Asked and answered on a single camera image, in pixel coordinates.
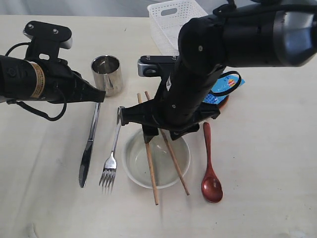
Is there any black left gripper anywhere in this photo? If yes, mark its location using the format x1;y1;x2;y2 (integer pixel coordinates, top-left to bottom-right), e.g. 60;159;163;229
43;60;106;103

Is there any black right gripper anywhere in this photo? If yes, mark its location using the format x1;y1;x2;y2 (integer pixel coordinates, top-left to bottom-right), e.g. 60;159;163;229
119;57;225;143

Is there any shiny steel cup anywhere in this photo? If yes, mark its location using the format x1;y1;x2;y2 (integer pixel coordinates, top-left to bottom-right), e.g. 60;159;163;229
91;55;123;97

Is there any brown wooden chopstick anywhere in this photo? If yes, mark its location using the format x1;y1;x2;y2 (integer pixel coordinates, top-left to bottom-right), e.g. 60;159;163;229
136;93;159;206

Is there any brown wooden plate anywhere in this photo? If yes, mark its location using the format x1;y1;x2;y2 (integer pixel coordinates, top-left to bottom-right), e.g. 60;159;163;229
217;95;229;109

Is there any blue chips snack bag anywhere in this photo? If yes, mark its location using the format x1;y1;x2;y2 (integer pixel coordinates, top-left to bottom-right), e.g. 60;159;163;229
203;74;239;106

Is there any grey-green ceramic bowl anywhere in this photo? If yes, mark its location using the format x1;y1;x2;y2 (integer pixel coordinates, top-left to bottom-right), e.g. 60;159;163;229
122;129;191;189

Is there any silver metal utensil handle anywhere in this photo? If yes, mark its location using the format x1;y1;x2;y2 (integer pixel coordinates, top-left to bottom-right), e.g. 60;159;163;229
79;103;101;188

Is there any red-brown wooden spoon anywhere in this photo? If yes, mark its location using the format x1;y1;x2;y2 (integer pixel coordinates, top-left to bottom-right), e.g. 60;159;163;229
201;122;223;203

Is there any silver metal fork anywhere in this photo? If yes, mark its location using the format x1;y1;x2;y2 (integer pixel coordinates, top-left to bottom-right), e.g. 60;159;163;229
99;106;124;193

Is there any white woven plastic basket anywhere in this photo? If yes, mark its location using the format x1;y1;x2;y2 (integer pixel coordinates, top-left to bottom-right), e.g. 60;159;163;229
147;0;207;56

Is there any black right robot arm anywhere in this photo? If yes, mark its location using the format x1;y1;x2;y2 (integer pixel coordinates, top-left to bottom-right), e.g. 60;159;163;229
120;0;317;140

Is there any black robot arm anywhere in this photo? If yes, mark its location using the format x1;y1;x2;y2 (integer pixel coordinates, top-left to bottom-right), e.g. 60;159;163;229
0;56;106;104

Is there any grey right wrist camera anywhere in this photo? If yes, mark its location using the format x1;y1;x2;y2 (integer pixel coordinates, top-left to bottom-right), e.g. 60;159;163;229
138;55;178;77

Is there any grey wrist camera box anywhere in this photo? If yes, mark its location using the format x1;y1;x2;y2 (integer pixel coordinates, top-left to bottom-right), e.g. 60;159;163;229
23;21;72;62

